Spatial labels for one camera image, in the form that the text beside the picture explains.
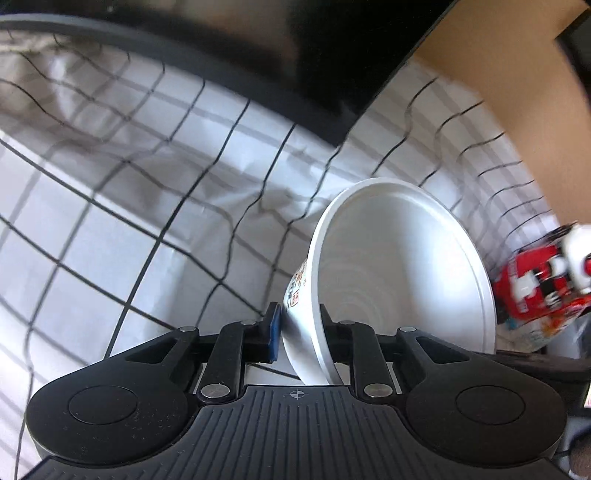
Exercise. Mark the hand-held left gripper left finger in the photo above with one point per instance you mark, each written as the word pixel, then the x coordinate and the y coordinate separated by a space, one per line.
pixel 274 332

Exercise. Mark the white instant noodle bowl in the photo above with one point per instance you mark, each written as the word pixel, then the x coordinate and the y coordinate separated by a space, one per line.
pixel 397 258

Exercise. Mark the black framed monitor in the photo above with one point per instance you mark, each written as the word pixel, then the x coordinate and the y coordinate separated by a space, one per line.
pixel 258 50

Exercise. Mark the white checkered tablecloth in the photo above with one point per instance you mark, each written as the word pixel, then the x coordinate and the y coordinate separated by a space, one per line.
pixel 115 194

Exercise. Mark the brown cardboard panel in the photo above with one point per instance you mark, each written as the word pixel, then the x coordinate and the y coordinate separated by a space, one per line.
pixel 508 92

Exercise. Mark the red toy figure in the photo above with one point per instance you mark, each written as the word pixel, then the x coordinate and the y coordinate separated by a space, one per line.
pixel 531 286

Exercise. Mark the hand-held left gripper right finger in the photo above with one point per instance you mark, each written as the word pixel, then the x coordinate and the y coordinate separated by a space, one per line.
pixel 344 339

